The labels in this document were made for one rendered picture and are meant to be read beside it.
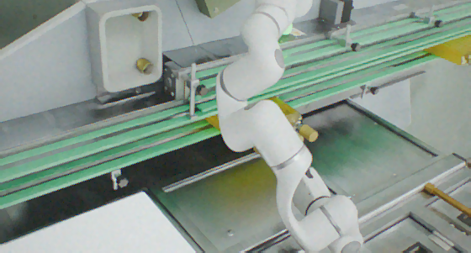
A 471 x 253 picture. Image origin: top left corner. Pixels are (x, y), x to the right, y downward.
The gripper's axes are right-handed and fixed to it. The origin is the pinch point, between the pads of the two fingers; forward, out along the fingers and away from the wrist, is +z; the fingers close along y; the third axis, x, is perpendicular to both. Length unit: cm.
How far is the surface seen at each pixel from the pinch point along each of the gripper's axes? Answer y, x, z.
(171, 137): -3.5, 23.6, 28.6
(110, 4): 34, 37, 39
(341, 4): 22, -45, 55
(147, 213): -12.1, 35.7, 8.9
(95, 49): 23, 42, 36
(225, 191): -12.8, 12.9, 11.6
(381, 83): -15, -73, 58
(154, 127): 4.3, 29.9, 23.5
